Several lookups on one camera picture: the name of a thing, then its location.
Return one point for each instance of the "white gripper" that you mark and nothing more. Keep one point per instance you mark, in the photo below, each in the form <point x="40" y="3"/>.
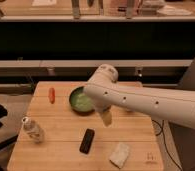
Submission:
<point x="106" y="117"/>

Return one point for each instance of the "clear plastic water bottle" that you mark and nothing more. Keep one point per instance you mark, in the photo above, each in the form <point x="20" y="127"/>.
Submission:
<point x="33" y="129"/>

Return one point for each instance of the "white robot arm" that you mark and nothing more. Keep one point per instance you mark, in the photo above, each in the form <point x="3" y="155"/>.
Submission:
<point x="177" y="106"/>

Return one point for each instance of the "green bowl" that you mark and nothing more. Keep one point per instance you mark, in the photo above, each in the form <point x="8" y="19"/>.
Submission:
<point x="80" y="102"/>

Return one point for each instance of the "black remote control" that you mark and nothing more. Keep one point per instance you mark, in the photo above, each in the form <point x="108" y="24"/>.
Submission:
<point x="87" y="141"/>

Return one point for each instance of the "white crumpled cloth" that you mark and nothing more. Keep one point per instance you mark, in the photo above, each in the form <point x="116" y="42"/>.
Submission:
<point x="120" y="155"/>

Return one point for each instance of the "orange carrot toy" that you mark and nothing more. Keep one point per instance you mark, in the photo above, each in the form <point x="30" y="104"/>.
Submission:
<point x="51" y="95"/>

